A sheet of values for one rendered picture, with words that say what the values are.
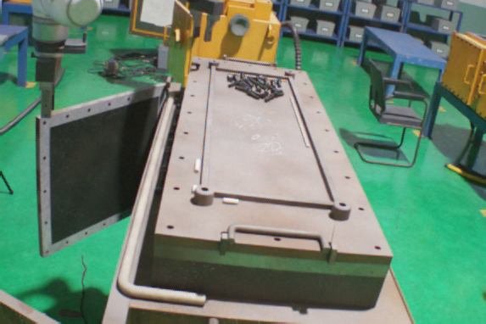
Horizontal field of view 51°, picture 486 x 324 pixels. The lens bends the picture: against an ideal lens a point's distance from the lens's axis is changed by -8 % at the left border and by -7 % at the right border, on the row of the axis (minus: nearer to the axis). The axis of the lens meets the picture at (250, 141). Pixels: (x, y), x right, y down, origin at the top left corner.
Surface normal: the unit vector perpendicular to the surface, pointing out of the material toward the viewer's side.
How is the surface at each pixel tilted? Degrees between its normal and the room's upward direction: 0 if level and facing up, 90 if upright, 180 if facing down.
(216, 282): 90
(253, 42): 90
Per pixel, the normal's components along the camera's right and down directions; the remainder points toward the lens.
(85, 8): 0.59, 0.51
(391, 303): 0.15, -0.91
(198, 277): 0.04, 0.39
